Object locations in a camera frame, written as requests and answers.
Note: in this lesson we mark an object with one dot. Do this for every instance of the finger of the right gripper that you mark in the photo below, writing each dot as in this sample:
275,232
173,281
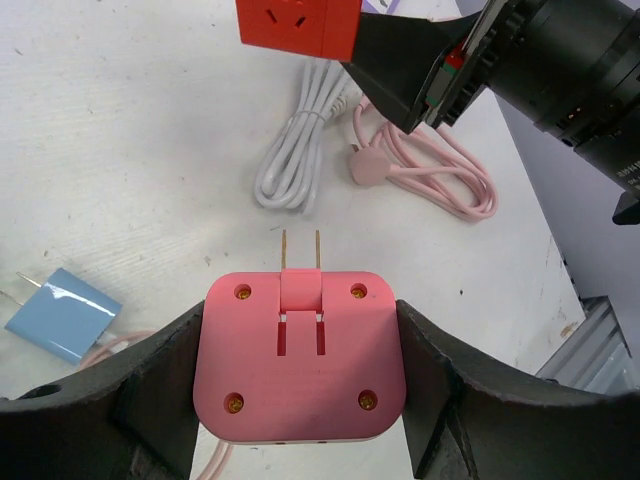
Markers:
415,70

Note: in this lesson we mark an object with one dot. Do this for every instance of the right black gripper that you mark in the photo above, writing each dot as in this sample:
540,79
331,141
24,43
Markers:
571,67

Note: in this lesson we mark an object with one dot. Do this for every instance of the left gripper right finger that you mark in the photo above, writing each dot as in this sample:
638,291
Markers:
470,416

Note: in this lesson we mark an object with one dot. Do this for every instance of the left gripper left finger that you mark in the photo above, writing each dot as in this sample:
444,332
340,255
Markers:
130,416

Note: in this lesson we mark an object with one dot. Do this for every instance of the orange cube socket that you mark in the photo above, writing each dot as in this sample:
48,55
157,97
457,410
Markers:
317,28

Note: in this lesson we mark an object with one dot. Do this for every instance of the light blue usb charger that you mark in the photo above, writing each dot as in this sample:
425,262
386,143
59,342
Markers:
64,316

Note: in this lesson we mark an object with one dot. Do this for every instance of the aluminium mounting rail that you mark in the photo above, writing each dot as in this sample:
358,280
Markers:
595,358

